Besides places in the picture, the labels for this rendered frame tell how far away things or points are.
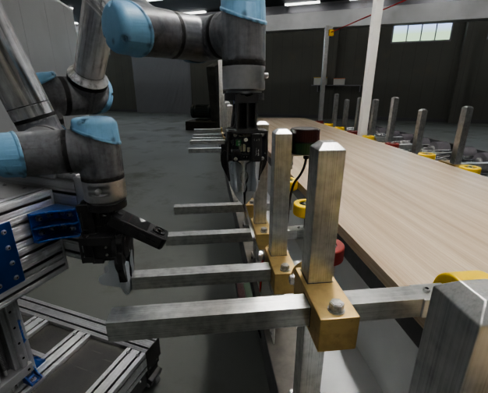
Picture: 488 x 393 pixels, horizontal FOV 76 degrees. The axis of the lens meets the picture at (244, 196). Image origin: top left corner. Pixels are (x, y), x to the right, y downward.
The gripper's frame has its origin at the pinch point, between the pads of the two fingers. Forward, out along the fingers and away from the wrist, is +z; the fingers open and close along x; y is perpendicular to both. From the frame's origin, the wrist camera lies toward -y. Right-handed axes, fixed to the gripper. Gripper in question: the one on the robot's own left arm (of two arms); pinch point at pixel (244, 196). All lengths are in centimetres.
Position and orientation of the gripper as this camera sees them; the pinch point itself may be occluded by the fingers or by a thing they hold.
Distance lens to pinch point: 64.1
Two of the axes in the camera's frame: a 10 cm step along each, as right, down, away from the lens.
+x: 10.0, -0.4, 0.9
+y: 1.0, 3.0, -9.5
